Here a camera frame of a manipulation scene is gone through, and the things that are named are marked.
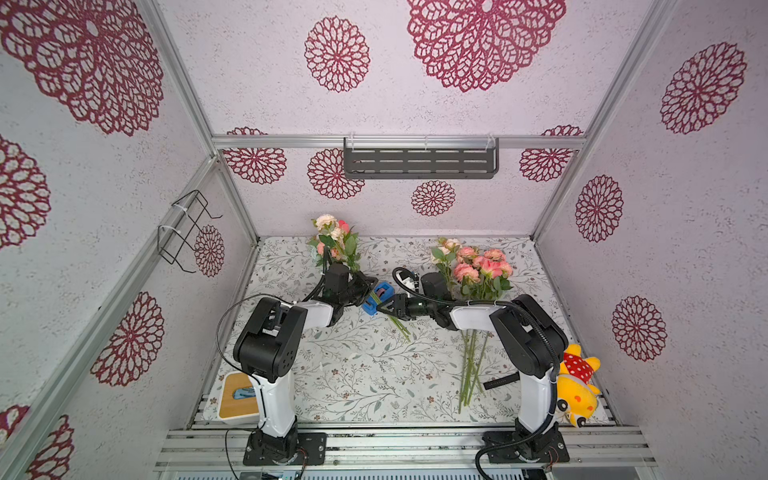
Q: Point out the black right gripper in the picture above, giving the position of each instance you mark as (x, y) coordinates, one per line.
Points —
(398, 305)

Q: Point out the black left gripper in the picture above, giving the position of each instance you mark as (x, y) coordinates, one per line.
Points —
(366, 282)

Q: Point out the mixed pastel flower bouquet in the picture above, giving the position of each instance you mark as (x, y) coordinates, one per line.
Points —
(336, 242)

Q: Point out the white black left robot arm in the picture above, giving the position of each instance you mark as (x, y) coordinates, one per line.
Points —
(268, 344)

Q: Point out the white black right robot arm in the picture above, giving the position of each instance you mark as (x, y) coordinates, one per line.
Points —
(533, 341)

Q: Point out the pink rose bouquet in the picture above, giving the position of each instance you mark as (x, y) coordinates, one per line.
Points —
(472, 274)

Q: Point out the black round knob tool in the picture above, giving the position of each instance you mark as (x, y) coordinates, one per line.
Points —
(502, 381)

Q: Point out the wooden lid tissue box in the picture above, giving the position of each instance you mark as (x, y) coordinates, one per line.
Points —
(237, 402)

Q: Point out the yellow plush bear toy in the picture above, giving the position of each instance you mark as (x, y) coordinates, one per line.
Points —
(577, 396)

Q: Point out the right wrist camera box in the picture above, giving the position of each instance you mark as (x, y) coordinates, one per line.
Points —
(434, 285)

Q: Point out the grey wall shelf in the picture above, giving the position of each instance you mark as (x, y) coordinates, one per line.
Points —
(424, 163)

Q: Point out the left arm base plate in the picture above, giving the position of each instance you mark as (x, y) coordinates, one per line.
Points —
(297, 448)

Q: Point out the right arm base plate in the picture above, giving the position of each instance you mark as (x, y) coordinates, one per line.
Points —
(547, 448)

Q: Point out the black wire wall rack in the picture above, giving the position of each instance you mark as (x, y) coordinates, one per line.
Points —
(173, 239)

